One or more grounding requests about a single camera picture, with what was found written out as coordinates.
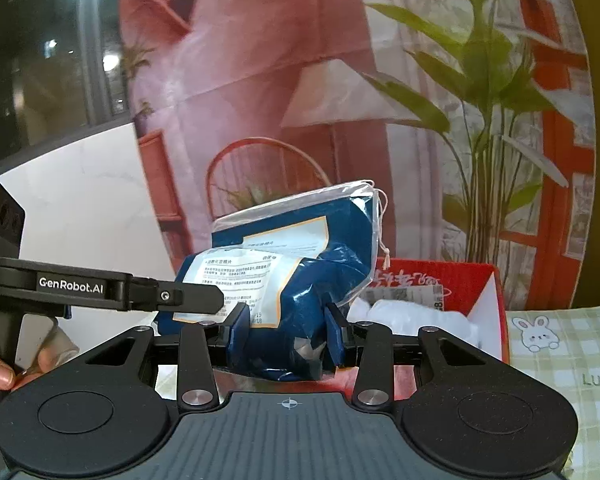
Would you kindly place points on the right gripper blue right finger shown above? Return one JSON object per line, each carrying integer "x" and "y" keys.
{"x": 368, "y": 347}

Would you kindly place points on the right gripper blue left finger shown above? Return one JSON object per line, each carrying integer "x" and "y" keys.
{"x": 201, "y": 348}

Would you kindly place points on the white cloth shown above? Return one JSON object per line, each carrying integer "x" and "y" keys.
{"x": 406, "y": 318}

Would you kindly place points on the blue packaged item bag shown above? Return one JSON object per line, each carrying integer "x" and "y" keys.
{"x": 287, "y": 260}

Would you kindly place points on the printed room backdrop cloth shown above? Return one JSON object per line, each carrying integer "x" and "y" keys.
{"x": 475, "y": 117}

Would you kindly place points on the person left hand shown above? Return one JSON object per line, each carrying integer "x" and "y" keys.
{"x": 55, "y": 350}

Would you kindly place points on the green plaid tablecloth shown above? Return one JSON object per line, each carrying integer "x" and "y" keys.
{"x": 562, "y": 349}

